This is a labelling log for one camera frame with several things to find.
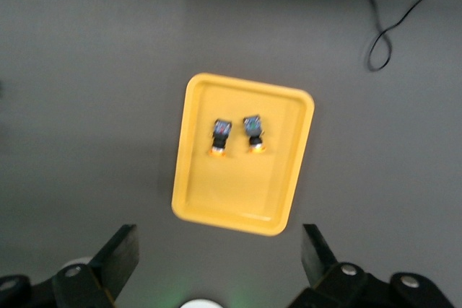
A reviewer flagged yellow plastic tray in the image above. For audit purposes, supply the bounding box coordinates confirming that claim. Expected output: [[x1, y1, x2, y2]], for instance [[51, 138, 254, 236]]
[[170, 71, 318, 239]]

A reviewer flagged loose thin black cable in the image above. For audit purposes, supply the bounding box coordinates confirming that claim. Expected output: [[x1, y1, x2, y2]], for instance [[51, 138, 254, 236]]
[[331, 0, 462, 72]]

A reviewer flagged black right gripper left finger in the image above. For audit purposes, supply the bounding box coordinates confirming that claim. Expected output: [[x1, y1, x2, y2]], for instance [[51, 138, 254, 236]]
[[51, 224, 141, 308]]

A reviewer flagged yellow mushroom push button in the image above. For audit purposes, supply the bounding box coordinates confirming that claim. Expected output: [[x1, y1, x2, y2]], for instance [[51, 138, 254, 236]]
[[208, 118, 234, 159], [242, 113, 269, 155]]

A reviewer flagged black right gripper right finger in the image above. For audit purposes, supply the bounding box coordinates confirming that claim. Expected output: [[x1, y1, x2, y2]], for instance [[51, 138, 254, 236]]
[[291, 223, 370, 308]]

